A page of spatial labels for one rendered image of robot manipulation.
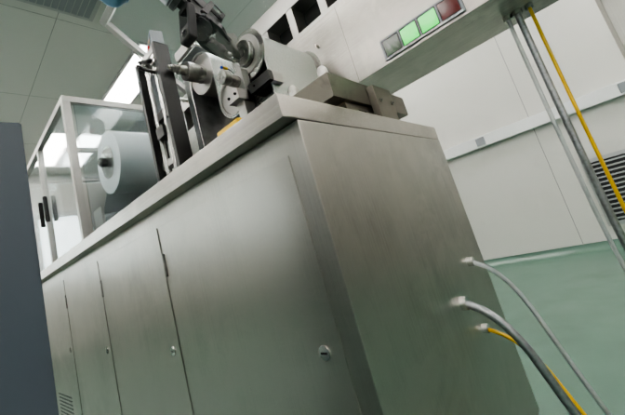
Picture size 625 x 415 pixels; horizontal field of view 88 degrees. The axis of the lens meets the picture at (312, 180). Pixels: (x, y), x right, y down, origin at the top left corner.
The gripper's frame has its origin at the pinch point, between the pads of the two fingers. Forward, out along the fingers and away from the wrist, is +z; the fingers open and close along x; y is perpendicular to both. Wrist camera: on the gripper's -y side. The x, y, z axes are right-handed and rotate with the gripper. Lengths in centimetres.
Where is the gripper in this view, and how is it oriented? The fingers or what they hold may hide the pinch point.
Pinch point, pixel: (233, 58)
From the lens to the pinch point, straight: 102.0
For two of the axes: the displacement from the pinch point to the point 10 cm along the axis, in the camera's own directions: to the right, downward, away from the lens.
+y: 2.0, -7.6, 6.2
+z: 6.7, 5.7, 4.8
